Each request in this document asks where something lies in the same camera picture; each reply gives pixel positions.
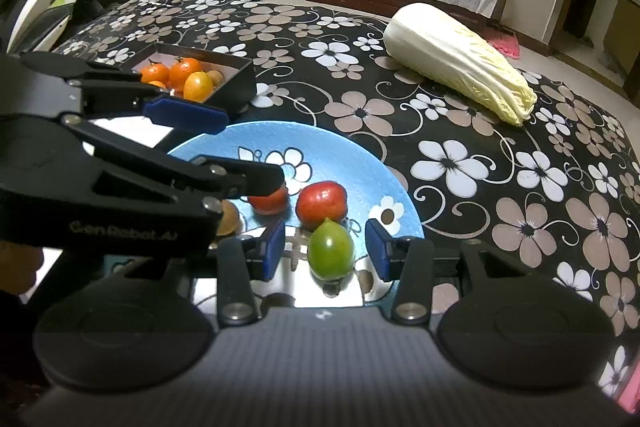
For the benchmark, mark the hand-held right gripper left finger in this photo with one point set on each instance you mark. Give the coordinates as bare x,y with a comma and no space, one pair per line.
272,252

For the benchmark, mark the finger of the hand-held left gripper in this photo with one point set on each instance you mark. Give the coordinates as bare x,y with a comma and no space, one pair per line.
185,113
250,179

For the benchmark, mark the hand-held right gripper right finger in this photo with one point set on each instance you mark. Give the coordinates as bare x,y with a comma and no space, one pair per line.
380,247

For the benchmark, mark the yellow orange tomato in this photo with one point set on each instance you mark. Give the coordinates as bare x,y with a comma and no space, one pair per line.
198,87

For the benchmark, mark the red tomato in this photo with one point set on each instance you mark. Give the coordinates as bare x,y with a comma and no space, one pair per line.
321,205
270,203

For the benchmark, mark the small orange tangerine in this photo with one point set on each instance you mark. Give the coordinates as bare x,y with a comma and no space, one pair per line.
157,85

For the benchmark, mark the large orange tomato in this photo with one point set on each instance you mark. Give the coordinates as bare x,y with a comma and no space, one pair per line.
184,72

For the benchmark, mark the green tomato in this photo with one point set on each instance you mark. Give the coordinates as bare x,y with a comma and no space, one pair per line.
330,249

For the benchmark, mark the black box with white inside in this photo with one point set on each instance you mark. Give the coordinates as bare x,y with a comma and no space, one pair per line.
235,89

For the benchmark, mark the blue plate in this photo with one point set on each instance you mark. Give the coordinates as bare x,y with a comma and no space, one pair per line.
350,167

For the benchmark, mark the napa cabbage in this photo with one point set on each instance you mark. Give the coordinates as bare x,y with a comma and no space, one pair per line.
450,57

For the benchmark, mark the pink mat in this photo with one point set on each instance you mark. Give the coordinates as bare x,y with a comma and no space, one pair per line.
505,44

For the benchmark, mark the kitchen cabinet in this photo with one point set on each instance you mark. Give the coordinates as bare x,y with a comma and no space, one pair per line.
622,32

